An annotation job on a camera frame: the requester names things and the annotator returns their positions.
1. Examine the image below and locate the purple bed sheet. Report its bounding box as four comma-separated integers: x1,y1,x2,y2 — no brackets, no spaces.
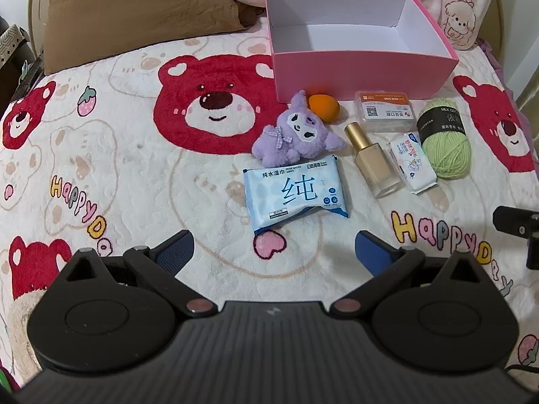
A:
478,37,508,73

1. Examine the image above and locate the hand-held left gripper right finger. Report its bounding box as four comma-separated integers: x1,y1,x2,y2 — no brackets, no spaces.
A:
328,231,485,318

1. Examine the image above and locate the blue wet wipes packet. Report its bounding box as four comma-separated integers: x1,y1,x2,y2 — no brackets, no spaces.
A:
243,156,351,236

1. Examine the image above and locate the orange makeup sponge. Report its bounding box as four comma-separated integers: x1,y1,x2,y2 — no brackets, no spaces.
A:
309,94,341,122

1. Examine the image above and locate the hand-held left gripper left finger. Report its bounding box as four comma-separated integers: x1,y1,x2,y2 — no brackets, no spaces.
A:
55,230,220,318

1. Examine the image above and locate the gold-capped foundation bottle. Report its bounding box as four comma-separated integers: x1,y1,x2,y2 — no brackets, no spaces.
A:
344,121,401,200

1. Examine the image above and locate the small white tissue packet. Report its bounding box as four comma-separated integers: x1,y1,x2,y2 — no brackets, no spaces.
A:
387,132,439,195

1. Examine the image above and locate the red bear printed blanket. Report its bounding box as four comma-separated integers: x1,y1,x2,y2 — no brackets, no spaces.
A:
0,21,539,392

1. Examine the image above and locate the green yarn ball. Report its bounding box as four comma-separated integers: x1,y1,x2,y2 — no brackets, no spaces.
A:
417,98,471,180

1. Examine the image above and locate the pink cardboard box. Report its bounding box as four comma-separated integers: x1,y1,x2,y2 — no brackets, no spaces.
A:
264,0,459,104

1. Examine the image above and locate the clear plastic case orange label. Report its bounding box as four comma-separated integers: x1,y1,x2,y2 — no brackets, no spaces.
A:
354,90,417,132

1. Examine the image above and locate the beige fluffy cushion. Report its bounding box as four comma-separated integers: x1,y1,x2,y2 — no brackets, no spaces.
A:
7,290,55,371

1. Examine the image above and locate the brown pillow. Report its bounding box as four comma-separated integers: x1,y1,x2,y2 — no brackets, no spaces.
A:
43,0,266,75

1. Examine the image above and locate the bedside cabinet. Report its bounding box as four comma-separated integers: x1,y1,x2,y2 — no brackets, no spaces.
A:
0,17,45,110

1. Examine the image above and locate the purple plush toy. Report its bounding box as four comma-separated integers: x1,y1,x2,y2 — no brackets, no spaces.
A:
252,90,348,168

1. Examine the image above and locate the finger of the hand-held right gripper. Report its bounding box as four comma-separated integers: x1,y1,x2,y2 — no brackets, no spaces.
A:
493,205,539,271

